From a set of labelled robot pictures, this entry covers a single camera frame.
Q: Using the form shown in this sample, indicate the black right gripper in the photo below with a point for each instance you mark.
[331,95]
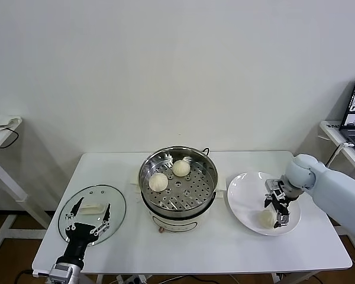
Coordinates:
[281,202]

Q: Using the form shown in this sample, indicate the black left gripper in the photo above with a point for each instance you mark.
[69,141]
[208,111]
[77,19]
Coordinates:
[78,238]

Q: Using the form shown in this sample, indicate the white steamed baozi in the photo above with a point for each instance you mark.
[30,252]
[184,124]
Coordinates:
[181,168]
[265,219]
[158,182]

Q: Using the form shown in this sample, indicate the round glass pot lid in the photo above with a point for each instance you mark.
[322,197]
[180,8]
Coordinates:
[118,207]

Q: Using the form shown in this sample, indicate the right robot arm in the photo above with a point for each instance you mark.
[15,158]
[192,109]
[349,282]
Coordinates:
[337,189]

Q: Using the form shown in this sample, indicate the stainless steel steamer basket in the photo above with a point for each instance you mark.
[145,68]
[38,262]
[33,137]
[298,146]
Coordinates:
[192,189]

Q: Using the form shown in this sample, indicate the white round plate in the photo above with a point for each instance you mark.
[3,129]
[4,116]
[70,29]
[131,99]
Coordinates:
[242,201]

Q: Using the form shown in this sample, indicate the white charger plug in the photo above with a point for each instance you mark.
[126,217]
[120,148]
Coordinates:
[347,144]

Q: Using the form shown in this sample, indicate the white side table with laptop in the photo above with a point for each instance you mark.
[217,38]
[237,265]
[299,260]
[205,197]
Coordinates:
[328,127]

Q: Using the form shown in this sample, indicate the grey open laptop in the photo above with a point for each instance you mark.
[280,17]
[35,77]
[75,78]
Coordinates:
[353,118]

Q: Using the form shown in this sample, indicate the white folded cloth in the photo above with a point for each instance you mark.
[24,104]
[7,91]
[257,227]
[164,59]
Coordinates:
[0,119]

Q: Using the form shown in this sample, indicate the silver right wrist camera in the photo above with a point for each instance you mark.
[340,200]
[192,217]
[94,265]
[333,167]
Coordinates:
[272,185]

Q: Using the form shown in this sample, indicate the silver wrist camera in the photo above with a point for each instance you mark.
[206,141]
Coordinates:
[60,270]
[272,185]

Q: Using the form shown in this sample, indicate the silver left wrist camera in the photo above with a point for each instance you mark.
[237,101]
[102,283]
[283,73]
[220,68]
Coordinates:
[60,270]

